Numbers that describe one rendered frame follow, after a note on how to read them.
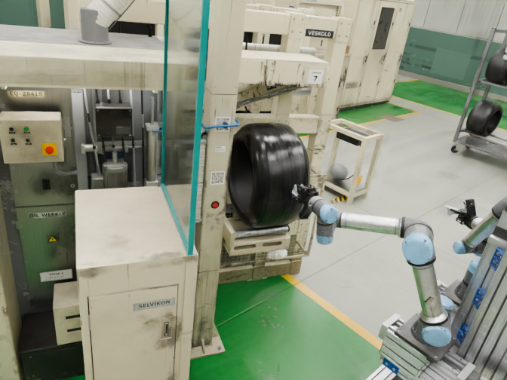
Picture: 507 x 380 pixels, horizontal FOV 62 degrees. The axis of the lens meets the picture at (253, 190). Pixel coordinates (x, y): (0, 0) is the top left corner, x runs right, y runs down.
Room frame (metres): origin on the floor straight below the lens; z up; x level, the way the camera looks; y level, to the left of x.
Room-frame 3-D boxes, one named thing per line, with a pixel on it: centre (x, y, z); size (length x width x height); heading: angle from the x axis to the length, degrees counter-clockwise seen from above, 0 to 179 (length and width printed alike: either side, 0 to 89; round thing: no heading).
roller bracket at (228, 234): (2.08, 0.16, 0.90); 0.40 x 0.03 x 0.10; 24
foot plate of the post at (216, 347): (2.03, 0.22, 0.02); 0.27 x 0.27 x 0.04; 24
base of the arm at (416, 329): (1.58, -0.93, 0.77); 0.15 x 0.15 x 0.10
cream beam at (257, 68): (2.47, 0.00, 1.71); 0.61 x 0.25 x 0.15; 114
